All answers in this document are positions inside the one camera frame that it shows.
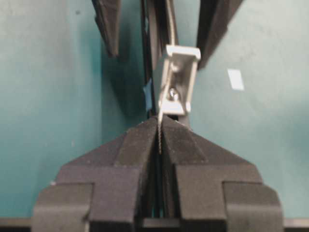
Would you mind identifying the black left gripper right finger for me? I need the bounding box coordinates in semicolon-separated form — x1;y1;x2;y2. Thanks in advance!
162;117;284;232

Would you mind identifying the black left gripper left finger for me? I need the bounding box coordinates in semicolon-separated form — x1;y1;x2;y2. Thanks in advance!
31;118;157;232

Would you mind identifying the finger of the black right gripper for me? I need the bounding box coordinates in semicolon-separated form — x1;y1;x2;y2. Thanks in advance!
92;0;121;57
197;0;243;70

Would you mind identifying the white tape patch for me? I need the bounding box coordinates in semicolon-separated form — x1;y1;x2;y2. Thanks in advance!
227;69;244;91

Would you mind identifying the black aluminium extrusion rail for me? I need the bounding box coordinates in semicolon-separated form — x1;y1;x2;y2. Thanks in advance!
140;0;194;129

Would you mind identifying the blue tape piece on rail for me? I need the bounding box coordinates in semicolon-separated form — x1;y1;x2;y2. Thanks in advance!
143;79;153;112

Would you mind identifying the white plastic bracket with hole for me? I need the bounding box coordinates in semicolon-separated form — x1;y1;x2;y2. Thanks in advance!
154;45;201;116

